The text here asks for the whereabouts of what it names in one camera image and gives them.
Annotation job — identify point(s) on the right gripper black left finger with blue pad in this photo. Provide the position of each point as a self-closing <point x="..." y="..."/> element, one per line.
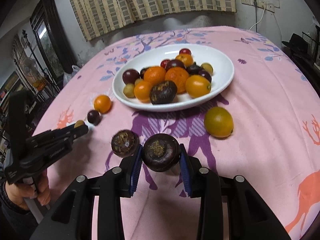
<point x="71" y="216"/>

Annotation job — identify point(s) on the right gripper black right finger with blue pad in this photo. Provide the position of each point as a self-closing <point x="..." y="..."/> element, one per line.
<point x="249" y="217"/>

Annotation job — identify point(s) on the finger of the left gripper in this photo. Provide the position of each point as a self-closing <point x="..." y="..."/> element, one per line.
<point x="52" y="135"/>
<point x="82" y="130"/>

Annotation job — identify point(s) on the small green longan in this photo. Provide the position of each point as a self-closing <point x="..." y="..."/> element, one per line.
<point x="79" y="123"/>

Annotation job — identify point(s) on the dark water chestnut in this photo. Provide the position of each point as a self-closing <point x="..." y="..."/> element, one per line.
<point x="161" y="152"/>
<point x="124" y="143"/>
<point x="194" y="69"/>
<point x="163" y="93"/>

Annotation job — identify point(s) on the dark purple plum top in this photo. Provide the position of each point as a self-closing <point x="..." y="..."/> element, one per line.
<point x="130" y="76"/>

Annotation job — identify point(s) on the small orange kumquat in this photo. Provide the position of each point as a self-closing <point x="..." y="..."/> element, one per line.
<point x="142" y="91"/>
<point x="102" y="104"/>

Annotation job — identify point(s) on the red cherry tomato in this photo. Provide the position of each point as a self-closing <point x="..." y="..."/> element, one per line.
<point x="164" y="63"/>
<point x="185" y="51"/>

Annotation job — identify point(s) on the large mandarin orange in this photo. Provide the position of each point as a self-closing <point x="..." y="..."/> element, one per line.
<point x="179" y="76"/>

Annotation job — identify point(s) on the large dark purple plum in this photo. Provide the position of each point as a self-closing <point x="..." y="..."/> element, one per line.
<point x="174" y="63"/>

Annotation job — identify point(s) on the yellow lemon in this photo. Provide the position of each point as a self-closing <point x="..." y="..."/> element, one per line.
<point x="197" y="86"/>
<point x="218" y="122"/>

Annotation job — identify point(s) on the yellow-green longan with stem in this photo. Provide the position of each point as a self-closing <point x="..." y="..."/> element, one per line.
<point x="208" y="67"/>

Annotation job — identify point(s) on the tan longan front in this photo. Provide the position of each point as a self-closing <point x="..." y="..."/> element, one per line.
<point x="129" y="90"/>

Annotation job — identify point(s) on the small dark plum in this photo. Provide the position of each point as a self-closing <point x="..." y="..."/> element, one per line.
<point x="206" y="75"/>

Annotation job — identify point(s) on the person's left hand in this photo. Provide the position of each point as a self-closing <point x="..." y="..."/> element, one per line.
<point x="18" y="192"/>

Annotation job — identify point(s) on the small dark grape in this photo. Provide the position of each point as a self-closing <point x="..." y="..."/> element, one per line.
<point x="93" y="117"/>

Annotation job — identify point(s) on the dark framed cabinet door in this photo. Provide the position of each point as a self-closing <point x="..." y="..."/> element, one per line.
<point x="52" y="41"/>

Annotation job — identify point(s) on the pink printed tablecloth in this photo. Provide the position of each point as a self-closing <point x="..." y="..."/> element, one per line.
<point x="275" y="140"/>

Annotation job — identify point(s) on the checked beige curtain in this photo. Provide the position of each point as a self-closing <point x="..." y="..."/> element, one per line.
<point x="99" y="17"/>

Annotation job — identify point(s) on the white oval plate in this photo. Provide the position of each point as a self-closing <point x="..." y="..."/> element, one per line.
<point x="222" y="76"/>

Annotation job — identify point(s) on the white wall power strip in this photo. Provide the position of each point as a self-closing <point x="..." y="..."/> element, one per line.
<point x="262" y="4"/>

